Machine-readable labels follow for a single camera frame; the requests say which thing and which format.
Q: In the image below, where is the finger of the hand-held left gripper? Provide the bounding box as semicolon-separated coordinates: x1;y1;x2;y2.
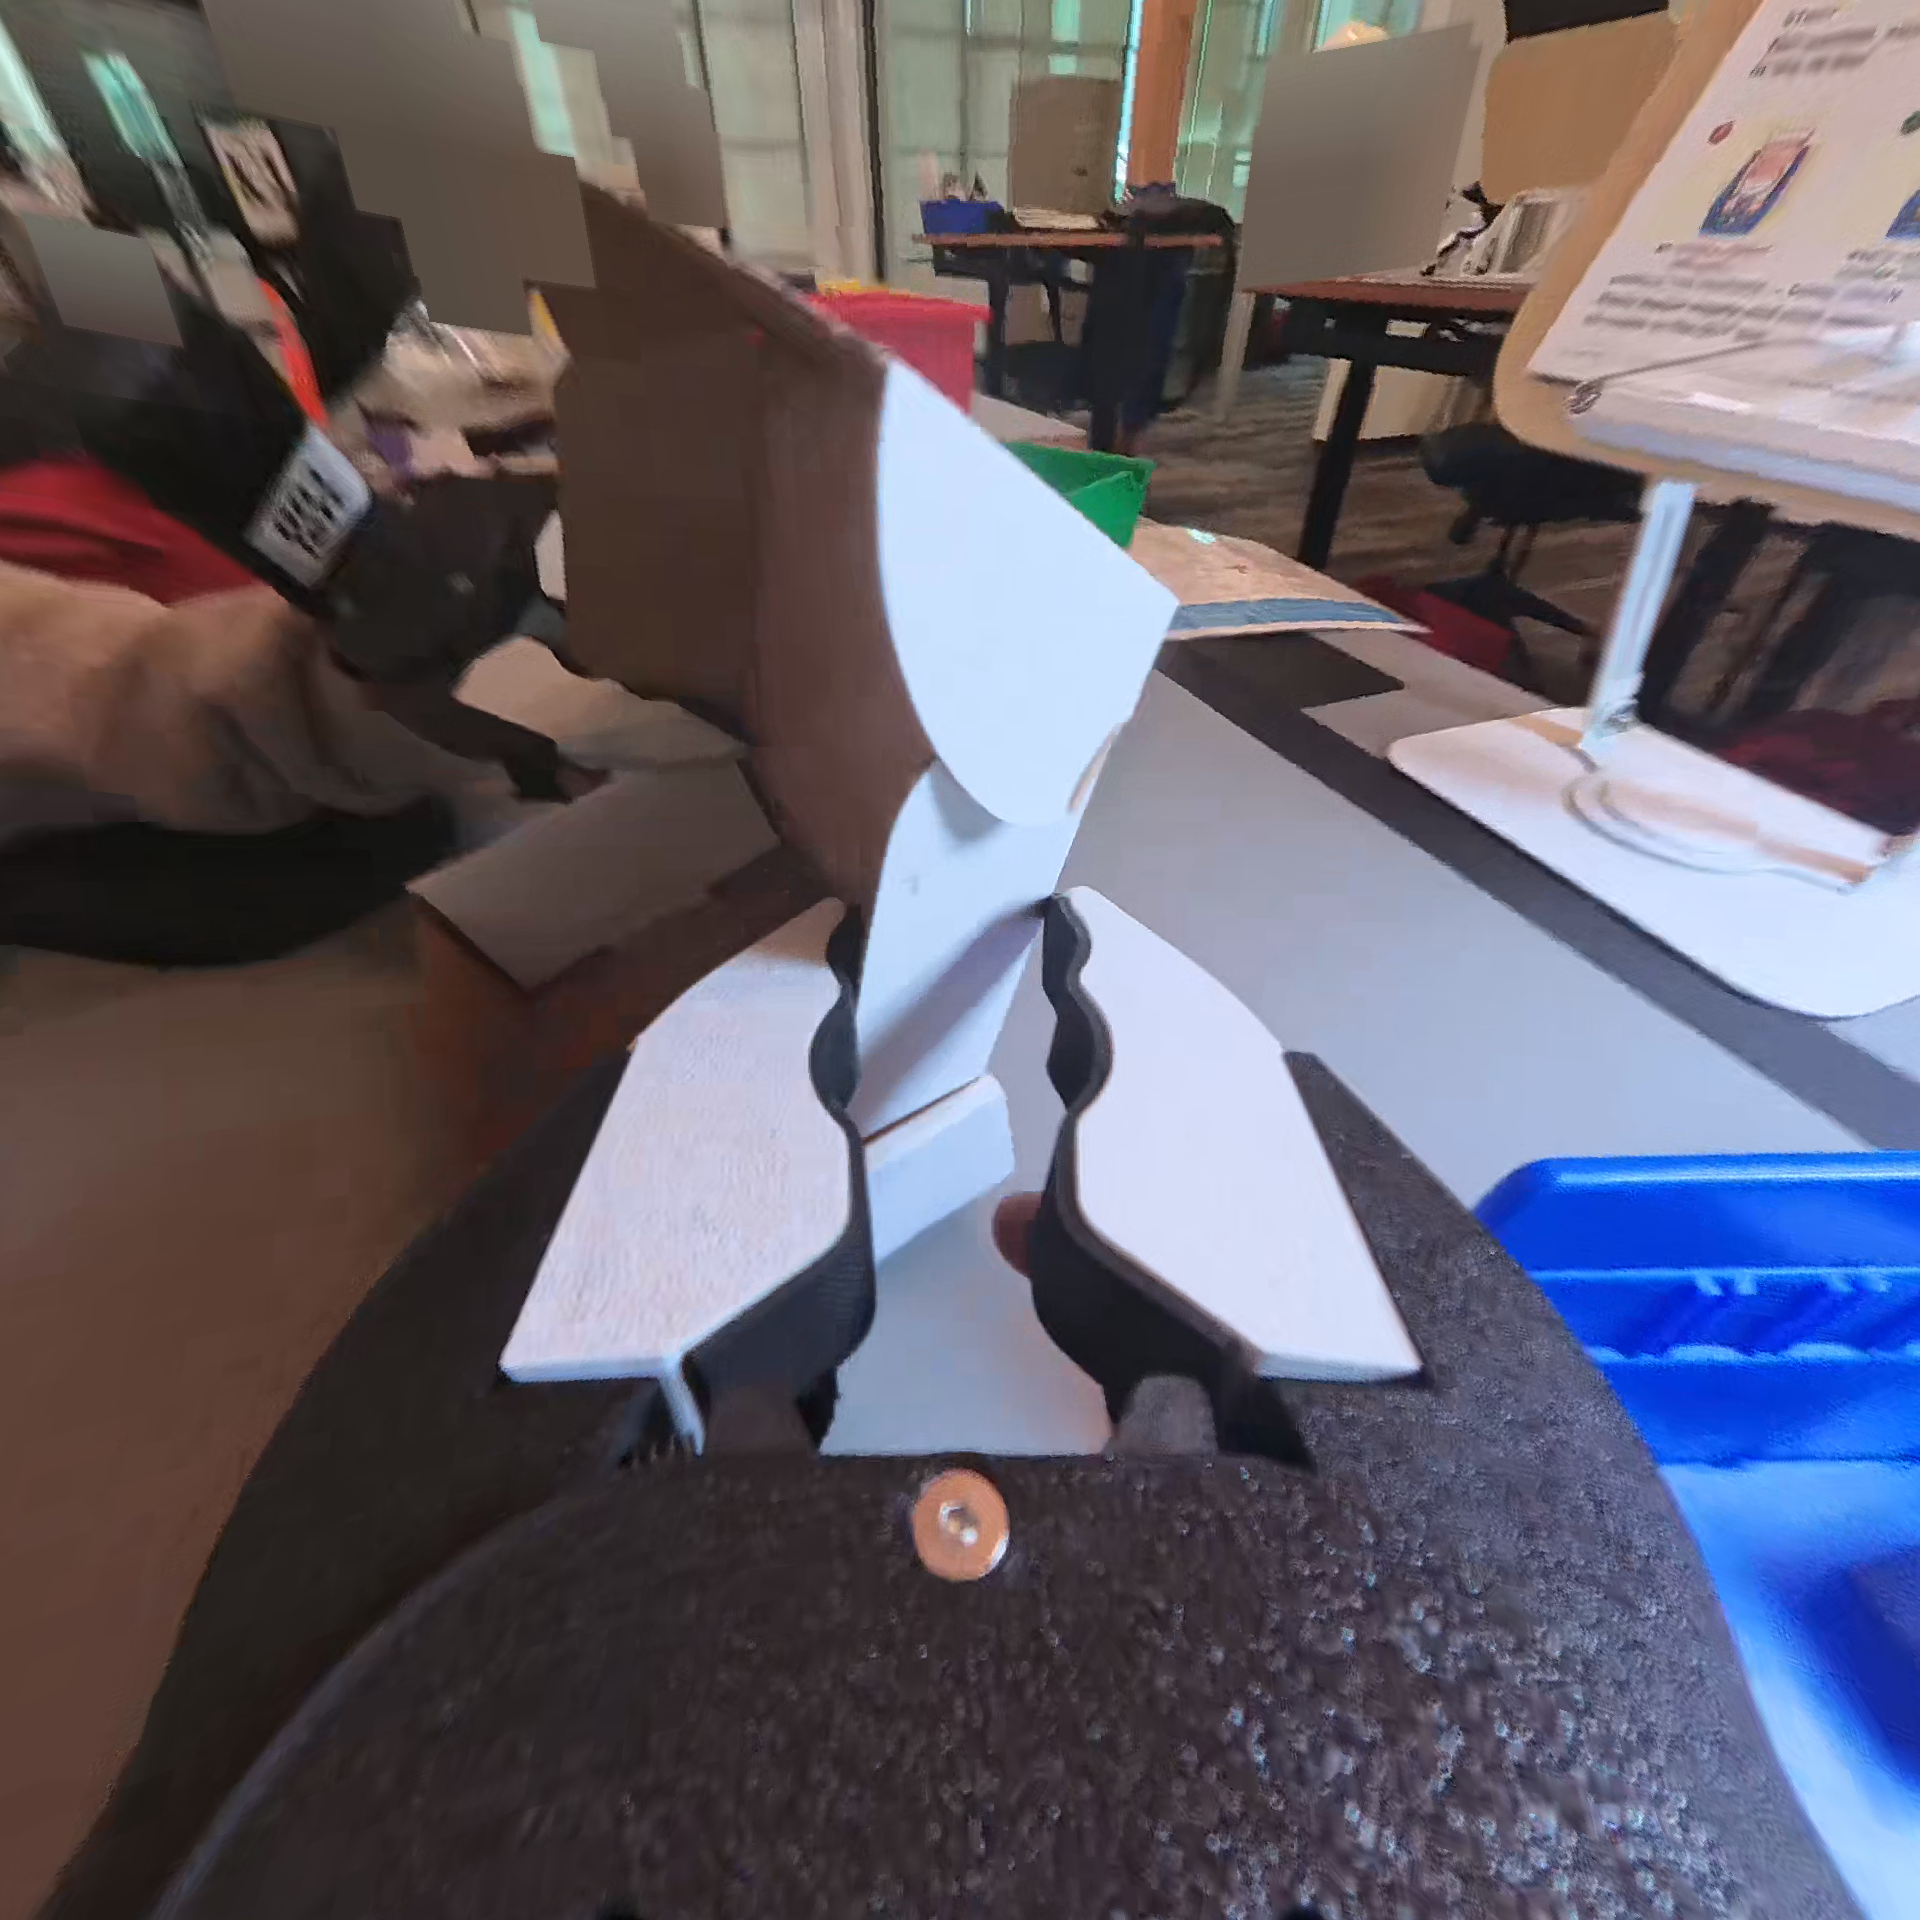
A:
368;667;609;804

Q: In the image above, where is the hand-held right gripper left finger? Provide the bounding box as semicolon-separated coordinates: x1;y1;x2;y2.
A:
499;897;881;1453

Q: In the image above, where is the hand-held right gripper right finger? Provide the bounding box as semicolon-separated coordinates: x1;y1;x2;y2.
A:
1032;885;1425;1470

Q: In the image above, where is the green plastic bin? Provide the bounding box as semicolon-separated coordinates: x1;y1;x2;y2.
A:
1005;439;1161;550

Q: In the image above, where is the person's left forearm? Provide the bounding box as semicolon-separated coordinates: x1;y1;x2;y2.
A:
0;566;530;855

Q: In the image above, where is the brown cardboard box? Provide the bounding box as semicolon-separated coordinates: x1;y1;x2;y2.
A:
1009;70;1130;214

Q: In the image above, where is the white stand base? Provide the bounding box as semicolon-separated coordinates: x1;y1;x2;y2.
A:
1387;479;1920;1023

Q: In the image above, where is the blue plastic bin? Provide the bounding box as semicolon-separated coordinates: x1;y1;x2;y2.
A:
1474;1153;1920;1920

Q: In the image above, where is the red plastic bin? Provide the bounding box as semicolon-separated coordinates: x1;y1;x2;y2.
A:
808;289;995;417

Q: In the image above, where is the blue-edged paper sheet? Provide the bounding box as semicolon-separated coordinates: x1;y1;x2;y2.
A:
1125;516;1432;643

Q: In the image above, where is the wooden table with dark legs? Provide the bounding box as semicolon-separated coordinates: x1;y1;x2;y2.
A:
1242;271;1537;577
912;221;1248;453

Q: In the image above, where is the black office chair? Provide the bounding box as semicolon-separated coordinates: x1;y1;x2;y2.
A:
1416;417;1648;639

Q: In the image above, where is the wooden document stand board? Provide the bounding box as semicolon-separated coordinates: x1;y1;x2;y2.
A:
1492;0;1920;543

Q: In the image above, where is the white partition board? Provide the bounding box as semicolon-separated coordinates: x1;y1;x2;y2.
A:
1234;18;1483;291

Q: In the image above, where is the printed instruction sheet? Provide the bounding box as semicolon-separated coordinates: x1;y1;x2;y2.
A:
1528;0;1920;442

